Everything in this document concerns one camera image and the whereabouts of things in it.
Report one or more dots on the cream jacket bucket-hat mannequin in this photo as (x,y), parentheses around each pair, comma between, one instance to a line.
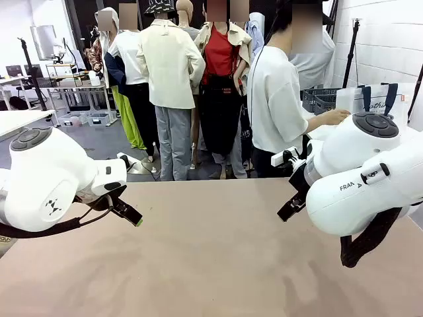
(168,72)

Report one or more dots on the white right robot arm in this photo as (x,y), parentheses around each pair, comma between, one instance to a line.
(350,185)

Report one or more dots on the cluttered work desk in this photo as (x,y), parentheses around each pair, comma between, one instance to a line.
(76,86)

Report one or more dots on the light blue shirt mannequin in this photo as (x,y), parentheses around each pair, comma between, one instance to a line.
(256,33)

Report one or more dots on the metal mannequin base plate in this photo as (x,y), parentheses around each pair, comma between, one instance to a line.
(142,167)

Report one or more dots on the hooded neon-green-trousers mannequin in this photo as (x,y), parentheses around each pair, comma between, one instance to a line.
(125,112)

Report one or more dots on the clear plastic storage bin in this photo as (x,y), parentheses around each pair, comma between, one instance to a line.
(99,119)

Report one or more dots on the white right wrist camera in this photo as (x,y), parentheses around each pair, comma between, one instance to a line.
(282,157)

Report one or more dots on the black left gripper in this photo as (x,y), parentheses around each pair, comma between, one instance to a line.
(107,202)

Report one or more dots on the white shirt black-trousers mannequin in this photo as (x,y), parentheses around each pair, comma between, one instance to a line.
(132,66)

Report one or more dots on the person's right hand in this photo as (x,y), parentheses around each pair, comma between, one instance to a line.
(337,116)

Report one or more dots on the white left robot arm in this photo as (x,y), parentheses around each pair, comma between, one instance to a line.
(49,171)

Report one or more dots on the black slim tripod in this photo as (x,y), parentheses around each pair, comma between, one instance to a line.
(31,72)

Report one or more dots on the grey wall board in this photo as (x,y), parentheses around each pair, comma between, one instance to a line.
(43,42)

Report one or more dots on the red shirt trench-coat mannequin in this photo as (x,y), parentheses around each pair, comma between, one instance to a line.
(219,86)

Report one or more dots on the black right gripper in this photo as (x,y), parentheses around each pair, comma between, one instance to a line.
(300,181)

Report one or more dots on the black tripod stand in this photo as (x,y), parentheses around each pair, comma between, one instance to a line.
(351,53)

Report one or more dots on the white desk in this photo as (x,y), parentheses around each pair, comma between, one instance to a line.
(20,120)

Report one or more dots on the white floor power strip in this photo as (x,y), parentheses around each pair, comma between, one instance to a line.
(127,158)

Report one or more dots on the person's black trousers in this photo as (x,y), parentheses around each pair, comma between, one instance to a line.
(267,163)

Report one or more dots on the bare beige mannequin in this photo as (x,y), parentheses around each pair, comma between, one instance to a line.
(185,16)

